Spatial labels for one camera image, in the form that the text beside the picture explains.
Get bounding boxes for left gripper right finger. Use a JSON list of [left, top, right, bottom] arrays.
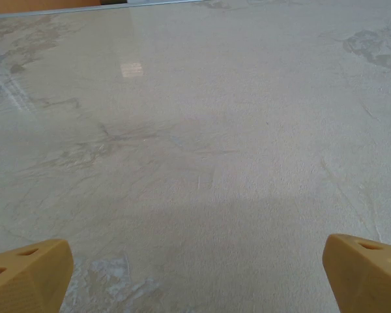
[[323, 233, 391, 313]]

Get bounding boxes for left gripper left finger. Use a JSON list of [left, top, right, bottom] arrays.
[[0, 238, 74, 313]]

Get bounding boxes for orange door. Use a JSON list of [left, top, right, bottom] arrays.
[[0, 0, 102, 16]]

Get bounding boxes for aluminium table edge rail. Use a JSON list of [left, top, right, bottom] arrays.
[[0, 1, 199, 19]]

